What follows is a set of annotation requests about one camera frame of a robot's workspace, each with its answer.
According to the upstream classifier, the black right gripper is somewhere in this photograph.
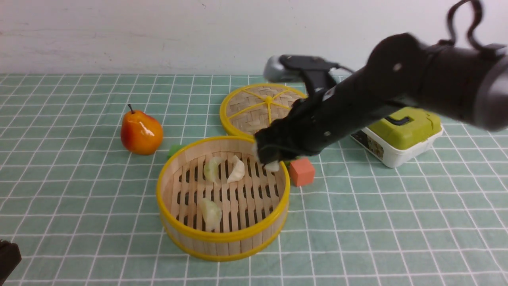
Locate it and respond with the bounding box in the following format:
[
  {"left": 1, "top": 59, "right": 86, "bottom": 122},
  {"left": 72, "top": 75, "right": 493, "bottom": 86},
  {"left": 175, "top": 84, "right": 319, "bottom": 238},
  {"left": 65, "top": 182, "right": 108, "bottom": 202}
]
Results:
[{"left": 253, "top": 66, "right": 401, "bottom": 165}]

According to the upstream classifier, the cream dumpling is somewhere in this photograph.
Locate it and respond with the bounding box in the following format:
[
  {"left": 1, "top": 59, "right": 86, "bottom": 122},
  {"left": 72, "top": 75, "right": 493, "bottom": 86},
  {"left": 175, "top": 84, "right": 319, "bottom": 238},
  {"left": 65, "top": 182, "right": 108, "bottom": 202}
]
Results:
[
  {"left": 263, "top": 161, "right": 281, "bottom": 172},
  {"left": 227, "top": 155, "right": 245, "bottom": 184}
]

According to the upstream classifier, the pale green dumpling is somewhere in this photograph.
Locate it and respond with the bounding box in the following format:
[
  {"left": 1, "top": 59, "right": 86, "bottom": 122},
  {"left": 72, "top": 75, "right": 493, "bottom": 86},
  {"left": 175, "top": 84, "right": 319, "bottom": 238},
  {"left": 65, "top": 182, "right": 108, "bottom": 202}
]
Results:
[
  {"left": 197, "top": 198, "right": 223, "bottom": 232},
  {"left": 203, "top": 157, "right": 225, "bottom": 184}
]

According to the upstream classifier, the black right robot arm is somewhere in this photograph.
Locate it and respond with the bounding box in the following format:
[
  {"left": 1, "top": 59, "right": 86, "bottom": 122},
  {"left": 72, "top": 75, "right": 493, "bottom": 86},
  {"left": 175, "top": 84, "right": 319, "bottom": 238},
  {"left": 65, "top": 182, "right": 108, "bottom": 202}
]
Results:
[{"left": 254, "top": 34, "right": 508, "bottom": 164}]

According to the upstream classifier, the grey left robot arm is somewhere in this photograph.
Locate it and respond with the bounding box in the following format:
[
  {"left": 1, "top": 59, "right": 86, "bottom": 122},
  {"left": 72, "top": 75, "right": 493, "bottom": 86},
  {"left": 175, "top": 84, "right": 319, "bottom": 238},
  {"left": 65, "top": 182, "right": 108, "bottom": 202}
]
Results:
[{"left": 0, "top": 240, "right": 22, "bottom": 286}]

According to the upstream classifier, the woven bamboo steamer lid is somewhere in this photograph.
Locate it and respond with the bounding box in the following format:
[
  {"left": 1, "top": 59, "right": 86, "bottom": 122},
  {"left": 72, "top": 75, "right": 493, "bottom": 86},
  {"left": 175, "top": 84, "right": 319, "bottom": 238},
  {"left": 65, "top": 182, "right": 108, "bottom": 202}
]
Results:
[{"left": 219, "top": 83, "right": 307, "bottom": 137}]

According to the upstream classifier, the bamboo steamer tray yellow rim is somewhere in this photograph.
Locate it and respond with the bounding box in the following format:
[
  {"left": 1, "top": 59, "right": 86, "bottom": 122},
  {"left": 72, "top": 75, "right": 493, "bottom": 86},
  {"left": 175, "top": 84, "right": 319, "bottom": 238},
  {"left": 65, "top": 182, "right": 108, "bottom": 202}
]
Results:
[{"left": 156, "top": 136, "right": 291, "bottom": 262}]

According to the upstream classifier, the green white lunch box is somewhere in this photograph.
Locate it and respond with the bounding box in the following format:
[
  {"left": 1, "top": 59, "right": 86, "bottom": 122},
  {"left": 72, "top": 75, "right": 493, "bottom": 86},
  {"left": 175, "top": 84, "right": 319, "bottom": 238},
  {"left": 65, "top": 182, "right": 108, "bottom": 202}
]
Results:
[{"left": 350, "top": 107, "right": 443, "bottom": 168}]

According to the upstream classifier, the orange foam cube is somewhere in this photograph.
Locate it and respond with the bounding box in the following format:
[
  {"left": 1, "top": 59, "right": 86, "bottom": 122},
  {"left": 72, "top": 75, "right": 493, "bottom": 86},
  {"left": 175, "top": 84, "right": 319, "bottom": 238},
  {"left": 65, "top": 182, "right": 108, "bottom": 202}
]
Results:
[{"left": 289, "top": 157, "right": 316, "bottom": 187}]

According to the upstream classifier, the small green block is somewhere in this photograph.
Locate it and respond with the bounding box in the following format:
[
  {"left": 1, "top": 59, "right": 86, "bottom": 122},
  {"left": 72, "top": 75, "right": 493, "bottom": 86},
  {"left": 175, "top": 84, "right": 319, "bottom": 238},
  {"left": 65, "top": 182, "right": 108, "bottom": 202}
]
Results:
[{"left": 167, "top": 144, "right": 186, "bottom": 159}]

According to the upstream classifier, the orange red toy pear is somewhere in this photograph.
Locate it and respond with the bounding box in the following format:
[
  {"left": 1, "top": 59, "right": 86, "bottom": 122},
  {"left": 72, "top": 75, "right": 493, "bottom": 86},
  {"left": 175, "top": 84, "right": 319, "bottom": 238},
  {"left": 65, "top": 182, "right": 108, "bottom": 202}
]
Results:
[{"left": 120, "top": 104, "right": 163, "bottom": 156}]

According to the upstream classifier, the green checkered tablecloth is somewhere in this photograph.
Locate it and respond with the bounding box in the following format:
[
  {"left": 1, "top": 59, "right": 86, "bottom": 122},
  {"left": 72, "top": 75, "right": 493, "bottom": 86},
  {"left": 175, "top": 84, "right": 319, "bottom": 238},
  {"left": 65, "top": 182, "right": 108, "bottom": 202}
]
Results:
[{"left": 0, "top": 74, "right": 508, "bottom": 286}]

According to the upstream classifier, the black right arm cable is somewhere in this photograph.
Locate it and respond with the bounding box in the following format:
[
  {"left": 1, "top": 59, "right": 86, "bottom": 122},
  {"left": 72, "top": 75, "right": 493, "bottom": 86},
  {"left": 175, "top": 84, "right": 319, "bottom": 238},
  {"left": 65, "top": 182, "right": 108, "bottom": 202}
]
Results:
[{"left": 439, "top": 0, "right": 506, "bottom": 51}]

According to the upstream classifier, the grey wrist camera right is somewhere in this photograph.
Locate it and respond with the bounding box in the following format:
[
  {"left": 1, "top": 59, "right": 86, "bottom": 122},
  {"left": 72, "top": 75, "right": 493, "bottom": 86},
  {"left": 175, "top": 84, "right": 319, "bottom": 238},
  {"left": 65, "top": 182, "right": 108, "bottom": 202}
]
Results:
[{"left": 263, "top": 54, "right": 341, "bottom": 96}]

